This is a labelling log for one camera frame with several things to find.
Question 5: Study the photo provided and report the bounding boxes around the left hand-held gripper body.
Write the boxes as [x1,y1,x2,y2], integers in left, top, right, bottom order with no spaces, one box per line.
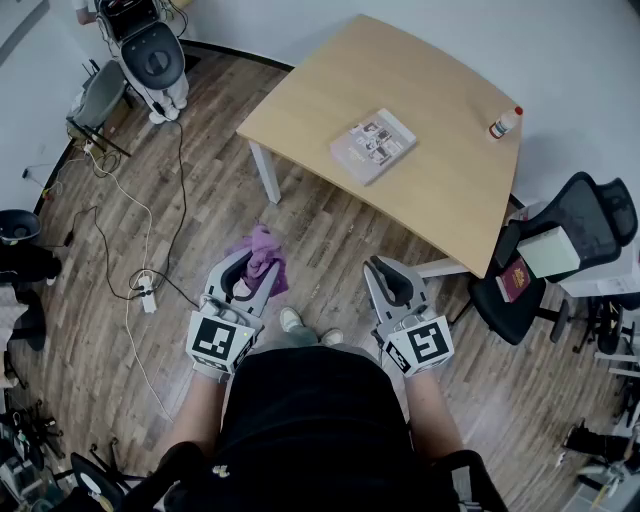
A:
[185,293,266,376]

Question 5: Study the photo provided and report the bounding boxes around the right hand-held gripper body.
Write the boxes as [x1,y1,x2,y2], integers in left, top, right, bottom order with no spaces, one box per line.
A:
[372,301,455,379]

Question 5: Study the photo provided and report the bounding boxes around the purple cloth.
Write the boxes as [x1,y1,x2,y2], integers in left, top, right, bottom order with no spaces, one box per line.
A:
[227,223,290,299]

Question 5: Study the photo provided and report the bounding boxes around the grey book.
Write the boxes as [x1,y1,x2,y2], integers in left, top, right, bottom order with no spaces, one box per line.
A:
[329,107,418,187]

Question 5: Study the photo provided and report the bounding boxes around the person's left forearm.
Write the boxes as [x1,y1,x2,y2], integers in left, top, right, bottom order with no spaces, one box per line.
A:
[167,372,234,459]

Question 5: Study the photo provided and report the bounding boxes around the person's right forearm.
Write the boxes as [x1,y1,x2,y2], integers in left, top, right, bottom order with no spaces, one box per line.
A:
[403,372,464,461]

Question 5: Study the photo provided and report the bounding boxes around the red booklet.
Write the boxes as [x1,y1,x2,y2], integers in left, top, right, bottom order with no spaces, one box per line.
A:
[494,256,532,304]

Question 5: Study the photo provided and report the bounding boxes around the white table leg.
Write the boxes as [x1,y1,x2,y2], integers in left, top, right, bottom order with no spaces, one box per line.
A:
[412,257,471,279]
[248,139,282,205]

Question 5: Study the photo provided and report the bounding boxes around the person's left shoe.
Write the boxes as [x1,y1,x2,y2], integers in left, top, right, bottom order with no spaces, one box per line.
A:
[278,306,305,334]

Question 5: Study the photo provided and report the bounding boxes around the person's grey trousers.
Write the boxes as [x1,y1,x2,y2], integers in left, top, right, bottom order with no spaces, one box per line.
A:
[257,324,381,361]

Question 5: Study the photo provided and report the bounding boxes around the white power strip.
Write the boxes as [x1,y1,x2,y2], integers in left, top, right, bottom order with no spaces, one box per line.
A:
[137,276,158,314]

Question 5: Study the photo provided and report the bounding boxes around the person's black shirt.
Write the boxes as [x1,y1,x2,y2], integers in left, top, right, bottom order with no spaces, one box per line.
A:
[119,342,506,512]

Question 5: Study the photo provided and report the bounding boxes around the white box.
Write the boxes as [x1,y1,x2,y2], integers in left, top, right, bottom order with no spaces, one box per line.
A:
[516,224,582,279]

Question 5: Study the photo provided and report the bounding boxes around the black mesh office chair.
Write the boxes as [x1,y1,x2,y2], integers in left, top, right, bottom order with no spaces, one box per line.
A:
[467,171,640,346]

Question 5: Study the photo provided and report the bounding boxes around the clear red-capped water bottle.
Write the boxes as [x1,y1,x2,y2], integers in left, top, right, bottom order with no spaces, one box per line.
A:
[488,105,524,142]

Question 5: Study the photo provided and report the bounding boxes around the black tripod equipment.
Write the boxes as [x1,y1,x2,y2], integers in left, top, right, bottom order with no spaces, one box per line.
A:
[559,418,640,496]

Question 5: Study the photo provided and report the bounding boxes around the grey chair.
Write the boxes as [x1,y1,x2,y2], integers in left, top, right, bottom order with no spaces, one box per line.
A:
[66,59,134,159]

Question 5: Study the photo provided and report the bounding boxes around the white floor cable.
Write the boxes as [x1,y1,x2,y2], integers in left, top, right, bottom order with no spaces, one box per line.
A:
[74,144,175,424]

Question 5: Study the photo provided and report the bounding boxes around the black floor cable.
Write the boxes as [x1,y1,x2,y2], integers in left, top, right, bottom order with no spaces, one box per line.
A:
[47,205,146,301]
[127,117,201,309]

